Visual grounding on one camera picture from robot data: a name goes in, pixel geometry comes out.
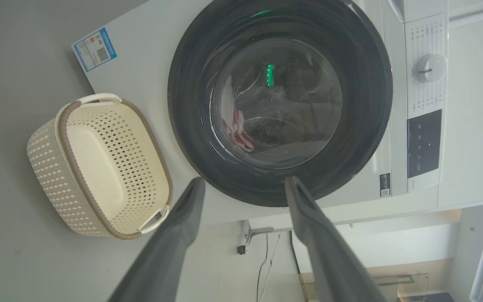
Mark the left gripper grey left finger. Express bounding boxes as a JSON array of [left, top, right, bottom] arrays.
[[107, 177, 207, 302]]

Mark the white and red striped garment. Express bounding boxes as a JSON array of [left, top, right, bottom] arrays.
[[223, 109, 254, 152]]

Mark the white washing machine dial knob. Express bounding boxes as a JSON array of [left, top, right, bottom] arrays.
[[415, 53, 448, 83]]

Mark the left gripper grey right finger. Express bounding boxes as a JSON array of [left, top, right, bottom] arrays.
[[283, 175, 389, 302]]

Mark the washing machine round door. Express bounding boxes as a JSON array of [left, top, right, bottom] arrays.
[[167, 0, 394, 207]]

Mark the white floor cable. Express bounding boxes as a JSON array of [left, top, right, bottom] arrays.
[[257, 233, 282, 302]]

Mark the white front-load washing machine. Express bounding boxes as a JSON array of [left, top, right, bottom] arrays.
[[72, 0, 449, 227]]

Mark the cream perforated laundry basket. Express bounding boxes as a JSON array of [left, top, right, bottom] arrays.
[[27, 93, 174, 240]]

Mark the small dark QR sticker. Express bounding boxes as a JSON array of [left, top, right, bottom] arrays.
[[379, 173, 392, 198]]

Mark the dark washing machine display panel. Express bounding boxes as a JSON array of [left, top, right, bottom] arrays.
[[407, 109, 442, 179]]

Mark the stainless steel washing machine drum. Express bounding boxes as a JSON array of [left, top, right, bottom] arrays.
[[221, 40, 343, 168]]

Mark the blue energy label sticker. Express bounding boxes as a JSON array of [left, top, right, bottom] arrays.
[[72, 27, 117, 72]]

